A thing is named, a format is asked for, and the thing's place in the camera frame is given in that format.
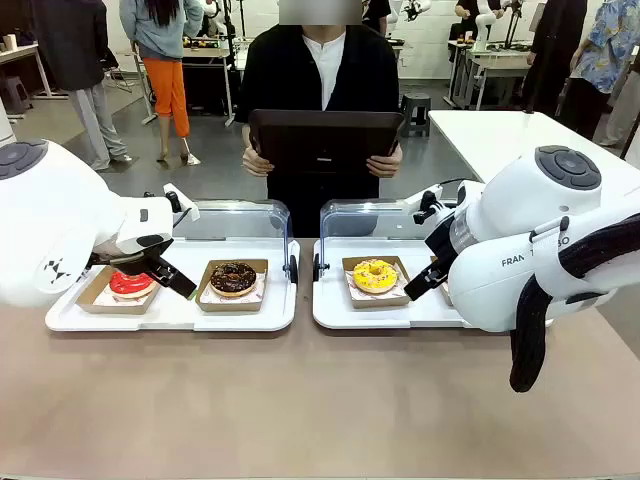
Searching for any person in black jacket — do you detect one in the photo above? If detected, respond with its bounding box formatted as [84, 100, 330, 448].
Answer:
[234, 0, 401, 239]

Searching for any chocolate donut with nuts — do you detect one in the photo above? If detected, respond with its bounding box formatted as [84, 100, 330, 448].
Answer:
[209, 261, 258, 298]

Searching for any person in orange trousers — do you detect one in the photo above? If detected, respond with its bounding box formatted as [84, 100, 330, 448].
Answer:
[118, 0, 204, 166]

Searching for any dark brown serving tray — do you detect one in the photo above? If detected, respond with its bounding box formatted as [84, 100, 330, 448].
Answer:
[248, 108, 405, 176]

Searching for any yellow glazed donut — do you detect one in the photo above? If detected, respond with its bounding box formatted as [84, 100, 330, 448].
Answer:
[352, 259, 400, 294]

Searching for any person's right forearm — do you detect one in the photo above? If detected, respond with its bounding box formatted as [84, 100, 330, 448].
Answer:
[234, 99, 256, 151]

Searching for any clear hinged display lid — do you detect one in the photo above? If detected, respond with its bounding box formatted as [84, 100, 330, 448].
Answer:
[172, 199, 300, 286]
[313, 198, 451, 281]

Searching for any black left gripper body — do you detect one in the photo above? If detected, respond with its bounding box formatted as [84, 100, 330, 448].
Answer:
[89, 233, 174, 275]

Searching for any red glazed donut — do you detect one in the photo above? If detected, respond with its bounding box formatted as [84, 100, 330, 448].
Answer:
[108, 269, 157, 300]

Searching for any grey plastic stool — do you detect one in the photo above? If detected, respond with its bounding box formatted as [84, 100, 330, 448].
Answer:
[398, 92, 432, 139]

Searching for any person in floral shirt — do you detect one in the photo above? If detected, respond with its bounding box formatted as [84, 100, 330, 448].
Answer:
[569, 0, 640, 146]

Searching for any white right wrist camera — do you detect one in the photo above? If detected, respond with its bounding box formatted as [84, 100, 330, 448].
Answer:
[404, 183, 446, 225]

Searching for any brown cardboard donut box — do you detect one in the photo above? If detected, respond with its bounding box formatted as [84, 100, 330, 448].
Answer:
[194, 258, 269, 313]
[75, 264, 164, 315]
[341, 255, 416, 309]
[429, 255, 455, 307]

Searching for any background grey work table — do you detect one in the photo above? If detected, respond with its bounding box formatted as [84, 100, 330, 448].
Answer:
[447, 39, 534, 111]

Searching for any white display tray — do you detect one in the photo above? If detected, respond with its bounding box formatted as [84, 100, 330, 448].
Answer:
[312, 237, 476, 330]
[44, 237, 301, 333]

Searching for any person's left hand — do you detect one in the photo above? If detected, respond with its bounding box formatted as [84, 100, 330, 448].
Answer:
[365, 145, 404, 179]

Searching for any black cable sleeve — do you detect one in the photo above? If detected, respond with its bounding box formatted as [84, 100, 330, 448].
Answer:
[508, 214, 640, 394]

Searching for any person's right hand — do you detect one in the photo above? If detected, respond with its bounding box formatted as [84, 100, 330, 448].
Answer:
[241, 145, 275, 177]

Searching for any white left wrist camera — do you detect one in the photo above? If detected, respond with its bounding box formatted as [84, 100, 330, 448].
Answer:
[163, 183, 201, 224]

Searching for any white printed paper liner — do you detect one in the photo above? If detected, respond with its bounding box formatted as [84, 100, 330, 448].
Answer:
[199, 279, 264, 304]
[344, 272, 415, 301]
[94, 287, 156, 306]

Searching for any person in dark coat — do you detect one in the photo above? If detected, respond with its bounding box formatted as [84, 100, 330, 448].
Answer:
[29, 0, 134, 171]

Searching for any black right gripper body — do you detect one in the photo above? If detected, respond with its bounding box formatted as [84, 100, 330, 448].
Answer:
[423, 212, 469, 269]

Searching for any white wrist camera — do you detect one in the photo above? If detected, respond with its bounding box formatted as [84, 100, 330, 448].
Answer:
[404, 183, 446, 225]
[163, 183, 201, 224]

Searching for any small purple-grey stool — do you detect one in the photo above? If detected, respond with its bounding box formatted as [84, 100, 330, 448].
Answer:
[0, 74, 34, 116]

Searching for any person in black clothes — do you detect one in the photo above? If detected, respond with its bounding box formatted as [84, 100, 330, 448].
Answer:
[519, 0, 589, 119]

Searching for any white table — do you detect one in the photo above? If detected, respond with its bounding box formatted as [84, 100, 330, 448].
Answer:
[428, 109, 640, 184]

